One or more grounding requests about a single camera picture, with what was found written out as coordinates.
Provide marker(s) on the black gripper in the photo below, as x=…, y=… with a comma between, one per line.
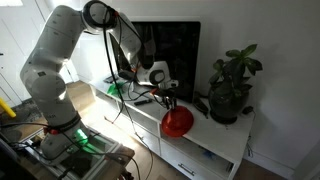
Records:
x=165, y=94

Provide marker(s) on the red sequin hat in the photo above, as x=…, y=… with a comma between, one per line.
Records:
x=178, y=122

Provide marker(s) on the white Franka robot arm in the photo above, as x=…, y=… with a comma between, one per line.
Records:
x=53, y=66

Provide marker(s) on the white tv stand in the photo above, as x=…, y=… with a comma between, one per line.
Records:
x=213, y=136

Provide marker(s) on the black remote control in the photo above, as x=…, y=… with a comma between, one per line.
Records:
x=142, y=102

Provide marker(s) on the black flat device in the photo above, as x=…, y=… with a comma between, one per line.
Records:
x=201, y=106

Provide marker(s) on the black flat screen television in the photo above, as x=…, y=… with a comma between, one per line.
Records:
x=180, y=50

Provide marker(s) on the green box with white lid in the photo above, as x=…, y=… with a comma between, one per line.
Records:
x=115, y=89

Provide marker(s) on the green plant in dark pot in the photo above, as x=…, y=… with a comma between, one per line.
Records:
x=230, y=96

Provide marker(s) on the black power adapter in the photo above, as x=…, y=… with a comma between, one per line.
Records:
x=247, y=110

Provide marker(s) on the yellow bar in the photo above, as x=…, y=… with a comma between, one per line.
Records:
x=7, y=108

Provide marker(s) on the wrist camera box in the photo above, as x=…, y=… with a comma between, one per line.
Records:
x=170, y=84

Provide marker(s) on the aluminium frame robot table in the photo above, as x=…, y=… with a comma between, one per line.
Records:
x=100, y=146

